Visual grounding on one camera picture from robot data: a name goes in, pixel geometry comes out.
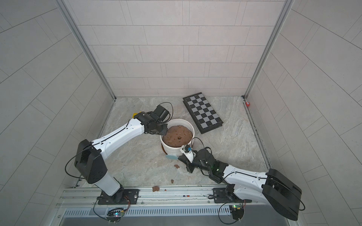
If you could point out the light blue scrub brush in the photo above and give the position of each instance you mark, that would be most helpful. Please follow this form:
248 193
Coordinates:
172 157

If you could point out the aluminium corner profile left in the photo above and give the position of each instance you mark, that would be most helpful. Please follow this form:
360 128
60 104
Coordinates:
81 41

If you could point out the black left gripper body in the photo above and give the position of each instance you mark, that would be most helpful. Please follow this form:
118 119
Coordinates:
160 128

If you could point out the right circuit board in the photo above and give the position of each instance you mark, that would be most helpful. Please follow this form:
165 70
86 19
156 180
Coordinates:
237 212

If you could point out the white ribbed ceramic pot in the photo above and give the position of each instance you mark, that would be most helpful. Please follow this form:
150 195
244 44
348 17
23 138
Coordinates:
179 132

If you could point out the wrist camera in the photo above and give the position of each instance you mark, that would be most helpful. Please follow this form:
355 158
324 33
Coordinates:
162 115
188 152

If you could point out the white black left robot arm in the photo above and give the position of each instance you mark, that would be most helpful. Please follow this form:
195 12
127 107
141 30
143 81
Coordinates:
91 155

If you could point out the aluminium corner profile right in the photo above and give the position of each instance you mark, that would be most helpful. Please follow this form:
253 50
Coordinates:
275 32

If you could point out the circuit board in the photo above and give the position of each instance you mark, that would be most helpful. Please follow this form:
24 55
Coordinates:
237 212
115 214

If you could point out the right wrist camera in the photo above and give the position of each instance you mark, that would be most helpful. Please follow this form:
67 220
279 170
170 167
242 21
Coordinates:
188 152

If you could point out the aluminium corner profile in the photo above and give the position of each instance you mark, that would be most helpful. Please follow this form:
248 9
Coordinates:
81 41
275 32

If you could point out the brown mud clump on rail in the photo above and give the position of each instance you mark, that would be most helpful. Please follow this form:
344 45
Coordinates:
155 188

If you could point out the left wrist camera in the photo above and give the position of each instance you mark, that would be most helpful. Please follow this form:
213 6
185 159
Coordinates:
162 115

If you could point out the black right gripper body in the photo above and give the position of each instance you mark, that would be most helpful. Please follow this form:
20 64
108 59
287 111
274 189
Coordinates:
197 164

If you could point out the left circuit board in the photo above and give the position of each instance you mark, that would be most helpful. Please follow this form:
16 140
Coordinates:
115 214

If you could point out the black grey chessboard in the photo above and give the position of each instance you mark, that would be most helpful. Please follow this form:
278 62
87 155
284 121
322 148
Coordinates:
202 113

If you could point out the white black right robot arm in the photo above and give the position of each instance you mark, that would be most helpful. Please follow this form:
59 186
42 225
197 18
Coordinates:
271 188

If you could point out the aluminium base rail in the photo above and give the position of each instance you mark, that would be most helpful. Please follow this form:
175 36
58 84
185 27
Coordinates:
190 195

